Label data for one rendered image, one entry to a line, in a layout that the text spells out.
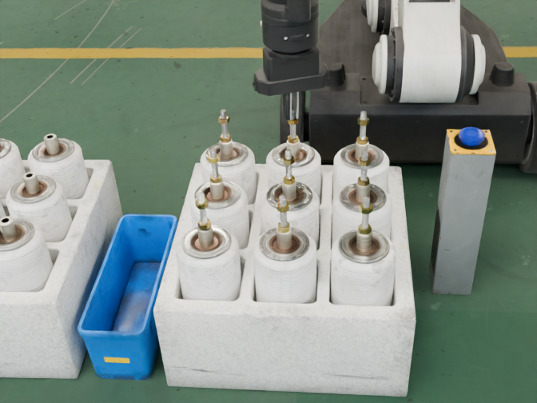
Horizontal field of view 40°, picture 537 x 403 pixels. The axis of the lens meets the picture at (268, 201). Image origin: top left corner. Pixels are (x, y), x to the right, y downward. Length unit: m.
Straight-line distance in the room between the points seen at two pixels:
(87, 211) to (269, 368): 0.43
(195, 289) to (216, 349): 0.11
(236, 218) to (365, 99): 0.50
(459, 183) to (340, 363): 0.35
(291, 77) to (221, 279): 0.34
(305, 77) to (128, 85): 0.98
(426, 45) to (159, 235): 0.61
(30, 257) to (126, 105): 0.89
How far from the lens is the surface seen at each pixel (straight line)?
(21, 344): 1.26
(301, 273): 1.08
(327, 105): 1.55
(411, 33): 1.40
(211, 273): 1.09
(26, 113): 2.05
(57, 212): 1.28
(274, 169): 1.26
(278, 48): 1.14
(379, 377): 1.19
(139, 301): 1.39
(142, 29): 2.42
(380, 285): 1.09
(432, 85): 1.39
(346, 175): 1.26
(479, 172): 1.22
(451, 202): 1.25
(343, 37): 1.89
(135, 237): 1.43
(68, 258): 1.24
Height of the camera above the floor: 0.97
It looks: 38 degrees down
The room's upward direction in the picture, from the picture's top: 3 degrees counter-clockwise
